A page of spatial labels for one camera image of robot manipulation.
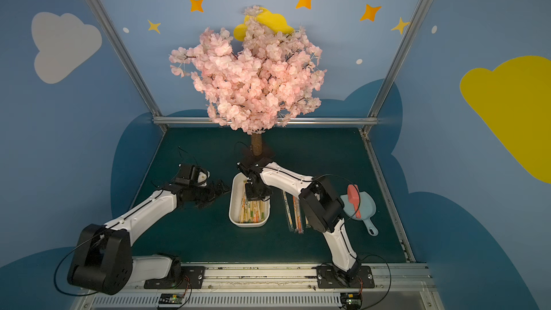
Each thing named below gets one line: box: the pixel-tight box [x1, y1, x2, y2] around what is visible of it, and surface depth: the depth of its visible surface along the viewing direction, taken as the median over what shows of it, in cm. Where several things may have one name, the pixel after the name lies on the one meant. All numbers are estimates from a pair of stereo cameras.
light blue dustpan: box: [340, 191, 379, 237], surface depth 92 cm
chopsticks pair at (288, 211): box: [282, 190, 295, 232], surface depth 91 cm
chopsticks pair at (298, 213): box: [292, 195, 305, 234], surface depth 90 cm
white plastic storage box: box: [228, 172, 271, 228], surface depth 92 cm
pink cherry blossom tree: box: [169, 5, 326, 157], surface depth 69 cm
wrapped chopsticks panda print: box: [239, 194, 251, 224], surface depth 90 cm
